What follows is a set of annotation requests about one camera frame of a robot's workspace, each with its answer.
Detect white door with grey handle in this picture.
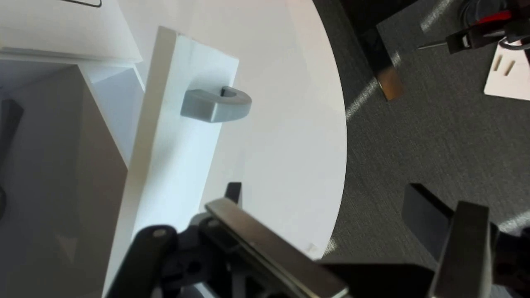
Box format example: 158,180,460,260
102,25,253,298

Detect black device with red part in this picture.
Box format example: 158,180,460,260
443,0,530,54

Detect brown furniture foot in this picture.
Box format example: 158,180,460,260
379,64,405,102

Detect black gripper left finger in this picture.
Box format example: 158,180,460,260
105,180,352,298

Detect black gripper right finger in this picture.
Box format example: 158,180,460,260
400,182,530,298

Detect white toy kitchen body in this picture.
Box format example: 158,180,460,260
0,0,147,298

